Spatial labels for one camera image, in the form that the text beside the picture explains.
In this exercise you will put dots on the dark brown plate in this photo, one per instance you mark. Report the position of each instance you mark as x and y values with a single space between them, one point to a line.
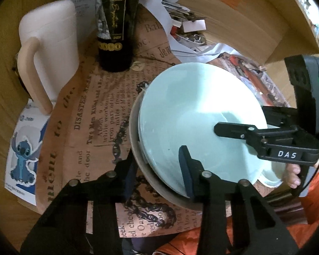
148 175

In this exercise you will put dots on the dark wine bottle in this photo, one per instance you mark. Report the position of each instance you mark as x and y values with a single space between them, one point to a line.
117 26

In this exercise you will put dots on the white plate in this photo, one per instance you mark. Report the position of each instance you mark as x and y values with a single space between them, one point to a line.
273 178

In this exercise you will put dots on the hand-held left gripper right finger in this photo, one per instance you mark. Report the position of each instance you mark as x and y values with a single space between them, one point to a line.
187 172

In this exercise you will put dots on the small bowl of trinkets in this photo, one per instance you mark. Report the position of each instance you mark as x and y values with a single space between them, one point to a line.
191 38

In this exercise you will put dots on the person's right hand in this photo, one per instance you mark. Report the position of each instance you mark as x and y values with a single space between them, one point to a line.
293 175

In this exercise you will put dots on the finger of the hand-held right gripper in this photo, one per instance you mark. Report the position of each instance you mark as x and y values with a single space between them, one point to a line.
234 130
279 117

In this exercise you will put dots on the mint green plate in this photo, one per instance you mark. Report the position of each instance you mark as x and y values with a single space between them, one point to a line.
191 111

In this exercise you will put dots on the white paper sheet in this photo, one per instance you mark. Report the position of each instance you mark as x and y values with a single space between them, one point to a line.
175 50

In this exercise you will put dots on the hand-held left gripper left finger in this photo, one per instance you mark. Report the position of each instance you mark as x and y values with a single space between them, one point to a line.
130 180

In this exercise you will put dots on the blue cartoon sticker card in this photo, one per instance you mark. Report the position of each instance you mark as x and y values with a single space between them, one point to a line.
24 154

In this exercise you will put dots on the vintage print paper mat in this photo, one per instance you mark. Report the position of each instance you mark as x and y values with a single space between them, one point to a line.
95 138

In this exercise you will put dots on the small white box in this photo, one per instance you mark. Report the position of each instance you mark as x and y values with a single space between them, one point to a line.
193 25

